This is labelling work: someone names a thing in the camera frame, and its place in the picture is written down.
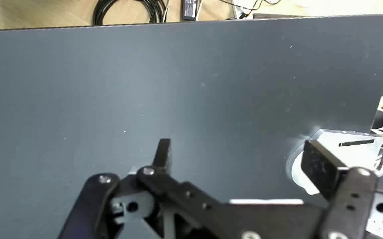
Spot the coiled thick black cable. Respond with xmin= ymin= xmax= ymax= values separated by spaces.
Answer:
xmin=90 ymin=0 xmax=169 ymax=27

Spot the black power adapter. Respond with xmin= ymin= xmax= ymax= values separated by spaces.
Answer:
xmin=181 ymin=0 xmax=202 ymax=23

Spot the thin black cable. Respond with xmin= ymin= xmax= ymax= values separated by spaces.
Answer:
xmin=221 ymin=0 xmax=283 ymax=21

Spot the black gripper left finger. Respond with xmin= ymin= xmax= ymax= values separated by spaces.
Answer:
xmin=57 ymin=138 xmax=229 ymax=239

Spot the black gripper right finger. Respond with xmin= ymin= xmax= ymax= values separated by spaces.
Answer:
xmin=300 ymin=138 xmax=383 ymax=239

